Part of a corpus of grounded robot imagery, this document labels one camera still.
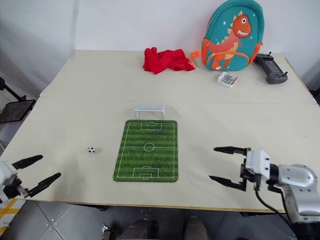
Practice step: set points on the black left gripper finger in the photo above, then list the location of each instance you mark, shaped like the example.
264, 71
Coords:
45, 183
28, 161

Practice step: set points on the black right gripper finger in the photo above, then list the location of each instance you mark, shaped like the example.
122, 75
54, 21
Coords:
225, 182
230, 150

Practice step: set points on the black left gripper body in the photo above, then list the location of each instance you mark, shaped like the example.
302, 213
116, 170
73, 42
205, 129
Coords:
12, 188

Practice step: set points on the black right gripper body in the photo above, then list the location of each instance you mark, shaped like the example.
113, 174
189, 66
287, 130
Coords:
245, 175

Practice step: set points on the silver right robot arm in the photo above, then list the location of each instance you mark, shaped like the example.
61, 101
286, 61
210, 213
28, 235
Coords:
298, 185

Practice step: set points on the tiny soccer ball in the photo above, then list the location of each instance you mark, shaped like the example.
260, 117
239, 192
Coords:
91, 149

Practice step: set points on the green soccer field mat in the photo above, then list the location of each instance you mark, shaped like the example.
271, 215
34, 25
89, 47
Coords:
147, 150

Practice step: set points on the black metal stand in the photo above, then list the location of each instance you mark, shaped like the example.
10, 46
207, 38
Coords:
15, 110

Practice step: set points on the dark rounded shape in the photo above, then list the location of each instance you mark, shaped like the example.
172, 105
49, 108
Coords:
142, 230
197, 228

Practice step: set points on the small white printed box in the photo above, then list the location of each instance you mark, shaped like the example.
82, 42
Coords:
227, 79

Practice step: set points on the white miniature goal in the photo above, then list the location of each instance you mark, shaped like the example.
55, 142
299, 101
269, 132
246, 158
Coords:
149, 107

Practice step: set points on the grey handheld remote controller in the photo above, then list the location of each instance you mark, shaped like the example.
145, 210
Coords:
271, 68

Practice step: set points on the red crumpled cloth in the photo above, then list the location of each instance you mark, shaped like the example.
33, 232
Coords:
166, 60

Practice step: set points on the teal dinosaur backpack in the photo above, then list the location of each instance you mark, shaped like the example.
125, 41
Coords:
225, 32

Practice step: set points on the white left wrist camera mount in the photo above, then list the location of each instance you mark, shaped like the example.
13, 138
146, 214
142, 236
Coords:
6, 175

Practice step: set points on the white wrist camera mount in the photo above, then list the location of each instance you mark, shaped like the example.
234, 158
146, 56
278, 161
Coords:
6, 175
258, 162

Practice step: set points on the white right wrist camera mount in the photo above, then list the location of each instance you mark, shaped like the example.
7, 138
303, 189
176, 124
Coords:
258, 162

